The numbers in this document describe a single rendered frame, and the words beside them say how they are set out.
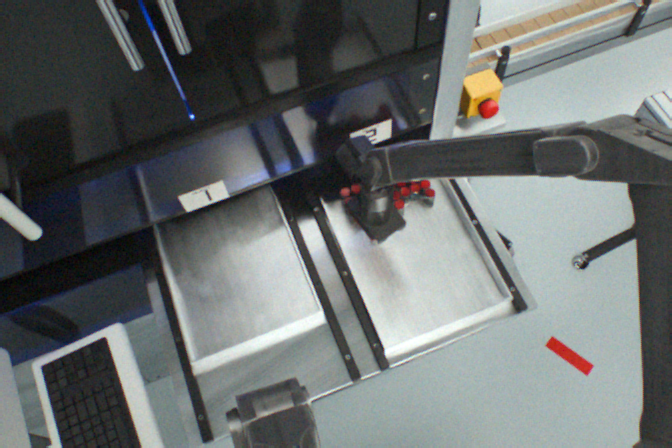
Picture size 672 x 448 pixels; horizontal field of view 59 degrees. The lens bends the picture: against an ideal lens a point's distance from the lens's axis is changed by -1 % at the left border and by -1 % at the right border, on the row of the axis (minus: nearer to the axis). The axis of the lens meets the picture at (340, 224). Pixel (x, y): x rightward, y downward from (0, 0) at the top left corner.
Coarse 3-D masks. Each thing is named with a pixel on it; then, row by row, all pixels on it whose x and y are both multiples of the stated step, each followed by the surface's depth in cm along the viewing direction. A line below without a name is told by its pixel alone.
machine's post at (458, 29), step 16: (448, 0) 92; (464, 0) 93; (480, 0) 94; (448, 16) 95; (464, 16) 96; (448, 32) 98; (464, 32) 100; (448, 48) 102; (464, 48) 103; (448, 64) 106; (464, 64) 107; (448, 80) 110; (448, 96) 114; (448, 112) 119; (432, 128) 122; (448, 128) 125
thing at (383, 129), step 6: (390, 120) 114; (372, 126) 113; (378, 126) 114; (384, 126) 114; (390, 126) 115; (360, 132) 113; (372, 132) 115; (378, 132) 115; (384, 132) 116; (372, 138) 116; (378, 138) 117; (384, 138) 118
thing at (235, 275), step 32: (256, 192) 127; (160, 224) 125; (192, 224) 124; (224, 224) 124; (256, 224) 124; (160, 256) 118; (192, 256) 121; (224, 256) 121; (256, 256) 120; (288, 256) 120; (192, 288) 118; (224, 288) 118; (256, 288) 117; (288, 288) 117; (192, 320) 115; (224, 320) 115; (256, 320) 114; (288, 320) 114; (192, 352) 112; (224, 352) 110
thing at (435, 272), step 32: (448, 192) 124; (416, 224) 122; (448, 224) 121; (352, 256) 119; (384, 256) 119; (416, 256) 119; (448, 256) 118; (480, 256) 118; (384, 288) 116; (416, 288) 116; (448, 288) 115; (480, 288) 115; (384, 320) 113; (416, 320) 113; (448, 320) 113; (384, 352) 109
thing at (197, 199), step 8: (216, 184) 109; (192, 192) 109; (200, 192) 110; (216, 192) 112; (224, 192) 113; (184, 200) 110; (192, 200) 111; (200, 200) 112; (208, 200) 113; (216, 200) 114; (192, 208) 113
